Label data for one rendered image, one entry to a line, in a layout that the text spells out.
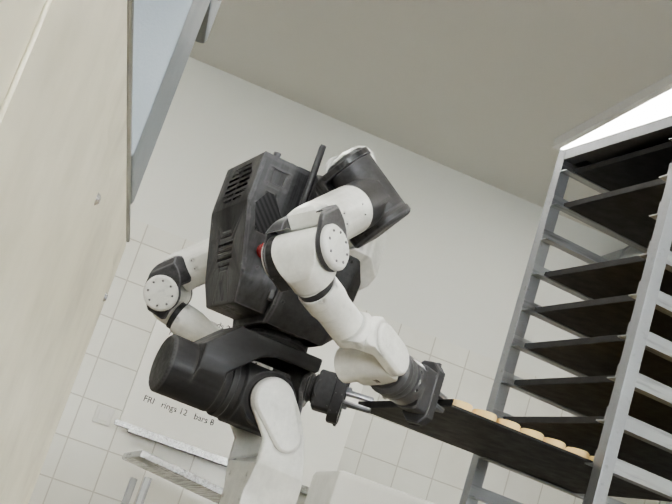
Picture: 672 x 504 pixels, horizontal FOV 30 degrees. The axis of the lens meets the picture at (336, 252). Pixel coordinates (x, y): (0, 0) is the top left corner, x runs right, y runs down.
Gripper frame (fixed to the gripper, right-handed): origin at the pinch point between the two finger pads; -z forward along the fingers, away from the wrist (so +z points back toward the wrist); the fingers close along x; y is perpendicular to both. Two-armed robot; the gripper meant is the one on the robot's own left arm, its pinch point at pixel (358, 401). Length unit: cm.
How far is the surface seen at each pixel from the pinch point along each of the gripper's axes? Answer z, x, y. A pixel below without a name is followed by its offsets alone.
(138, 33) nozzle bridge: 4, -13, -191
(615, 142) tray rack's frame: -38, 75, 4
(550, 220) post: -29, 59, 22
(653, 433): -60, 9, -8
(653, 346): -55, 26, -11
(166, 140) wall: 159, 152, 314
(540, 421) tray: -38.3, 8.7, 9.0
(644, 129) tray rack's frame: -43, 76, -4
